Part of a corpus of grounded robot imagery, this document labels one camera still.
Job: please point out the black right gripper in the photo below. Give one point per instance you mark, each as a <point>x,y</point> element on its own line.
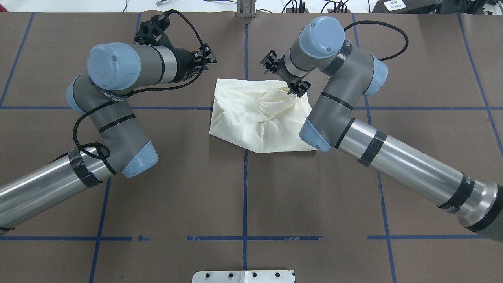
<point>293,81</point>

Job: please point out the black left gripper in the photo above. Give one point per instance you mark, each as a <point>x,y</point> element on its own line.
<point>183,64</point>

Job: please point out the cream long-sleeve cat shirt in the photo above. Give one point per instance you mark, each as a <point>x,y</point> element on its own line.
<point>259,116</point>

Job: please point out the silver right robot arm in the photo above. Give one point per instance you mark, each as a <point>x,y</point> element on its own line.
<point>341,119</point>

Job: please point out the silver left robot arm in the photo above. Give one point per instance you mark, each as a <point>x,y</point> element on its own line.
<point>108,137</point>

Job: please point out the aluminium frame post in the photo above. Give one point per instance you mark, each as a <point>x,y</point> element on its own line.
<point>246,9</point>

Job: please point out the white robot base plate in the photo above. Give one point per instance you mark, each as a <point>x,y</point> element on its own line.
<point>245,276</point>

